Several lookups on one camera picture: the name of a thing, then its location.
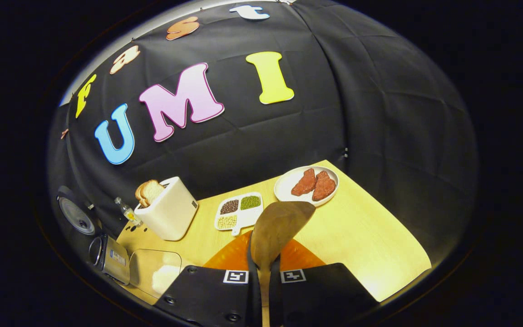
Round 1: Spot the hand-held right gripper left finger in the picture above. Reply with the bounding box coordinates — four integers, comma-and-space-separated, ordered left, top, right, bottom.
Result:
153, 232, 262, 327

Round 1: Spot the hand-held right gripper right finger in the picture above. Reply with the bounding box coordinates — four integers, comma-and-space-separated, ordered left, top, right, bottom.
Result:
270, 238, 380, 327

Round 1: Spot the clear plastic rice container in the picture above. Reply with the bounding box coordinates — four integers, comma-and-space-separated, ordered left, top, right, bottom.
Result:
129, 249, 183, 300

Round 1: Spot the wooden spoon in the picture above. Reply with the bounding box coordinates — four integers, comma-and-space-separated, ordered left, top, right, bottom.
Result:
250, 201, 316, 327

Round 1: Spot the dark blue rice cooker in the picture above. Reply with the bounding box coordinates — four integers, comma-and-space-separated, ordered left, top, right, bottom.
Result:
56, 185, 131, 287

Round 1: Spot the white divided bean dish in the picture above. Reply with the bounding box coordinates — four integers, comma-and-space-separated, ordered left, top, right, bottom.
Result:
214, 192, 264, 236

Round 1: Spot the white toaster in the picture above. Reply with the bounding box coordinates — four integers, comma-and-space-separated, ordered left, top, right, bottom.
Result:
133, 176, 198, 241

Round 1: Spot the red meat piece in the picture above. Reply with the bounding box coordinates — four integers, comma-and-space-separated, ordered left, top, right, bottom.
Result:
312, 171, 337, 202
291, 168, 317, 197

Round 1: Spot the small glass bottle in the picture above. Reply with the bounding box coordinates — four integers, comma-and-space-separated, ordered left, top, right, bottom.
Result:
115, 197, 143, 226

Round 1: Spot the round white plate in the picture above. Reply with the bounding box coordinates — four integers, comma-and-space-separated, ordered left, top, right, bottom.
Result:
274, 166, 340, 208

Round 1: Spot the black backdrop cloth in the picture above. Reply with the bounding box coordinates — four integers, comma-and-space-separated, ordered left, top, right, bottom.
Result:
47, 0, 479, 255

